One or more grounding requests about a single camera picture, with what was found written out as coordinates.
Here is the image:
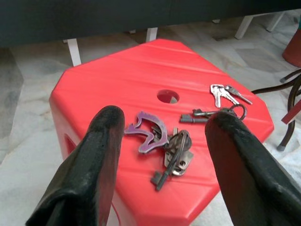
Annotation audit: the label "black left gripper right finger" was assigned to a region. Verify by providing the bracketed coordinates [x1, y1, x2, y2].
[205, 111, 301, 226]

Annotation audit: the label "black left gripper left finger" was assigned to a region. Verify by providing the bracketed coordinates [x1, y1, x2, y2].
[25, 105, 126, 226]

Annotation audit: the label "key bunch with purple fob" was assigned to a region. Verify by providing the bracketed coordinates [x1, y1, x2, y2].
[124, 111, 195, 192]

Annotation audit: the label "key bunch with silver keys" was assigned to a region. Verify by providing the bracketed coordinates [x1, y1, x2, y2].
[180, 84, 253, 123]

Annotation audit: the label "dark bentwood chair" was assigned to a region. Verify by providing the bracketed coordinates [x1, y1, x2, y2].
[251, 69, 301, 151]

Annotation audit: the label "red plastic stool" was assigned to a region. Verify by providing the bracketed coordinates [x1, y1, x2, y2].
[48, 39, 275, 226]

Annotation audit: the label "reddish brown pot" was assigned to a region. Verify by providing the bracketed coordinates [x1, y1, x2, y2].
[282, 22, 301, 68]

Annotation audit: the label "black low cabinet white legs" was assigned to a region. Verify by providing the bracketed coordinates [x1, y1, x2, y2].
[0, 0, 292, 66]

